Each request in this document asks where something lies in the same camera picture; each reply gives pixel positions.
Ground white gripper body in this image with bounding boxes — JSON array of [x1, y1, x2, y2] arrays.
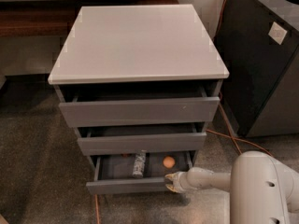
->
[[173, 172, 188, 192]]

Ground orange fruit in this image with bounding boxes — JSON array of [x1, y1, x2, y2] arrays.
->
[[163, 156, 176, 169]]

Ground grey bottom drawer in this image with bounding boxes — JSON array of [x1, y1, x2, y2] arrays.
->
[[86, 151, 195, 195]]

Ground grey drawer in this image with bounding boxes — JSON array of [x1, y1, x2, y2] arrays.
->
[[59, 96, 220, 127], [78, 123, 206, 156], [86, 151, 195, 195]]

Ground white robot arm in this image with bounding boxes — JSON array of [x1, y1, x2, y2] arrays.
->
[[165, 151, 299, 224]]

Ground grey middle drawer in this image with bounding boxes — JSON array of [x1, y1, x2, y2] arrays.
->
[[78, 123, 206, 156]]

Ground grey drawer cabinet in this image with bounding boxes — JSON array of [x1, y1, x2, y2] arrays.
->
[[48, 4, 230, 161]]

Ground grey top drawer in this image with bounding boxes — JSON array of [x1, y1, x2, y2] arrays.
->
[[59, 96, 220, 127]]

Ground clear plastic water bottle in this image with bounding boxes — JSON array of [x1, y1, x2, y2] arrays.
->
[[133, 152, 146, 178]]

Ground red soda can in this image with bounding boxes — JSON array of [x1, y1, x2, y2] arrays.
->
[[121, 154, 130, 158]]

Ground black bin cabinet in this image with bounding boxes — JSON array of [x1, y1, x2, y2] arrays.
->
[[215, 0, 299, 137]]

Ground white label sticker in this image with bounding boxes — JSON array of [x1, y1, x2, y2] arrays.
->
[[268, 22, 288, 45]]

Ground dark wooden bench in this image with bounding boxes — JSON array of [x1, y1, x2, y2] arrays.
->
[[0, 0, 178, 37]]

